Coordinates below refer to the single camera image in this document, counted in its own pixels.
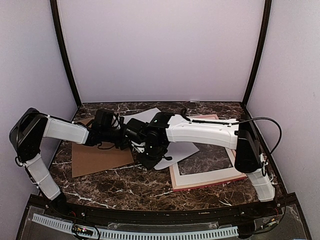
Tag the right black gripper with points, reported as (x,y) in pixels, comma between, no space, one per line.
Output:
(150,164)

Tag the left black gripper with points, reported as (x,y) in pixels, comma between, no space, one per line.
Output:
(121,145)

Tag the photo print white border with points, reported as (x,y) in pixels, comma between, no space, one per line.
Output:
(177,150)

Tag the white mat paper sheet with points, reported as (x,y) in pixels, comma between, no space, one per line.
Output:
(200,175)

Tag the clear acrylic sheet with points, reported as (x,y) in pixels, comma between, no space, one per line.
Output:
(209,158)

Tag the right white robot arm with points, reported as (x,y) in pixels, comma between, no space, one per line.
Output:
(168,138)

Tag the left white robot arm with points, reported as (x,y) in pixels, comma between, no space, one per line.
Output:
(28,133)

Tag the brown cardboard backing board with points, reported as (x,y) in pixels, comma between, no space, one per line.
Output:
(87,160)

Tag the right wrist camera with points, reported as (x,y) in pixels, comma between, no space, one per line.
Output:
(138,148)

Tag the left black corner post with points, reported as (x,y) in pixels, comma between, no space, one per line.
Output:
(63,51)

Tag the black corner post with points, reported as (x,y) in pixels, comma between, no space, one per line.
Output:
(63,51)
(259,51)

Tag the black front table rail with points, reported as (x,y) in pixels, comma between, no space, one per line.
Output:
(239,214)

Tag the white slotted cable duct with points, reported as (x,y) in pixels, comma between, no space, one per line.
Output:
(91,233)

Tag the right black corner post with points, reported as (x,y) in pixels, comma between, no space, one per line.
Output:
(259,51)

